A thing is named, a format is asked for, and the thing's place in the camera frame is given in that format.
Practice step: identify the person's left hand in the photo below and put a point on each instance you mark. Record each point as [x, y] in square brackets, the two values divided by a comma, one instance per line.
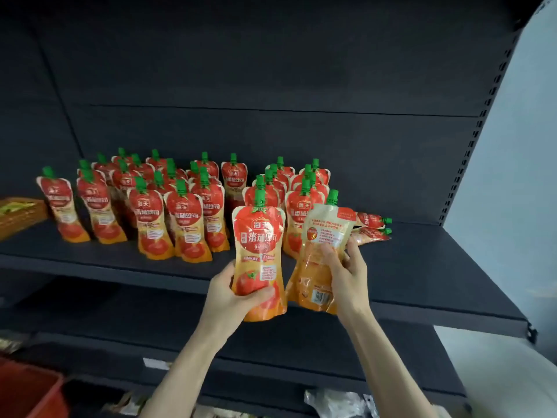
[222, 304]

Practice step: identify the person's right hand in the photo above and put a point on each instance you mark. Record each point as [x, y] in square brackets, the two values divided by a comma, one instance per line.
[350, 287]

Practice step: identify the person's right thumb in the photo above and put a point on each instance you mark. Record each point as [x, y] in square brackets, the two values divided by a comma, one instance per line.
[332, 258]

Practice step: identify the person's left thumb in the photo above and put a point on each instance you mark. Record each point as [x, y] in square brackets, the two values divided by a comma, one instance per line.
[259, 296]

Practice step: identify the orange back-facing sauce pouch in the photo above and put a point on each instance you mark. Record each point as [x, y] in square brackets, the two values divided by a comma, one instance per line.
[314, 274]

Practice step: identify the red tomato sauce pouch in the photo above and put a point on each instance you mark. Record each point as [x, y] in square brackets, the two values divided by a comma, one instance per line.
[259, 243]

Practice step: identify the person's left forearm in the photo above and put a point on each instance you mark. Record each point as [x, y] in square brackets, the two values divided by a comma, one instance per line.
[182, 374]

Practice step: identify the person's right forearm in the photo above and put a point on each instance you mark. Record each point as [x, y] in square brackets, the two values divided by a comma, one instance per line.
[387, 370]

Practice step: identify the group of ketchup spout packs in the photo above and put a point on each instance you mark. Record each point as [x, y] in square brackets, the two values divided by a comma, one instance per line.
[187, 221]

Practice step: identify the white shelf price label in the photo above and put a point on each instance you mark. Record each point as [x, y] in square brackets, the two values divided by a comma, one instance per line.
[155, 364]

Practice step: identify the clear plastic packet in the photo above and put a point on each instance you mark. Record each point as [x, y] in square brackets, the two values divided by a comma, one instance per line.
[335, 404]

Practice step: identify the crumpled pale packet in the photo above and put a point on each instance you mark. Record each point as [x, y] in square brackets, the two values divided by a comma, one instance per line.
[126, 404]

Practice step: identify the black metal shelf unit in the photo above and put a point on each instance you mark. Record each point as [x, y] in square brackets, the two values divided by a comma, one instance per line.
[261, 82]

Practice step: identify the red plastic basket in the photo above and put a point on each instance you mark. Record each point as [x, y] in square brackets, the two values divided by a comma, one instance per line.
[26, 391]

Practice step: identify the yellow green packet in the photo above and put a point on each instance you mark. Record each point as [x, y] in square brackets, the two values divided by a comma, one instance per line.
[15, 207]

